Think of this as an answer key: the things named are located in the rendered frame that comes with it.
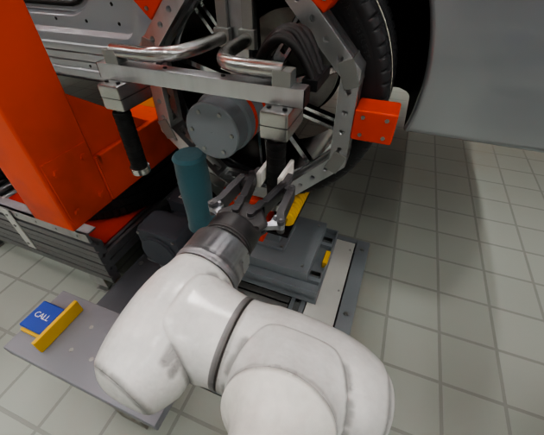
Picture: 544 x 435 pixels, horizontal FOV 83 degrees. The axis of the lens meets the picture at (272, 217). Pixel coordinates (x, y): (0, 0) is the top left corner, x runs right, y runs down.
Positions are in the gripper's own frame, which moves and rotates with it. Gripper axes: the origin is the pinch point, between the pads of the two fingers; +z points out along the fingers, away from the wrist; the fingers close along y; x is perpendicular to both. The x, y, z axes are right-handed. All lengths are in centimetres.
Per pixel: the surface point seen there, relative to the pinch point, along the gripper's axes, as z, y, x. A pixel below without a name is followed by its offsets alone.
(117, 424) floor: -36, -40, -83
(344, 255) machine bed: 53, 14, -75
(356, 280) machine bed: 41, 21, -75
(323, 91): 55, -5, -4
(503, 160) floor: 188, 98, -82
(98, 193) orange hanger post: 4, -59, -25
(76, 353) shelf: -33, -36, -38
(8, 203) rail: 3, -113, -44
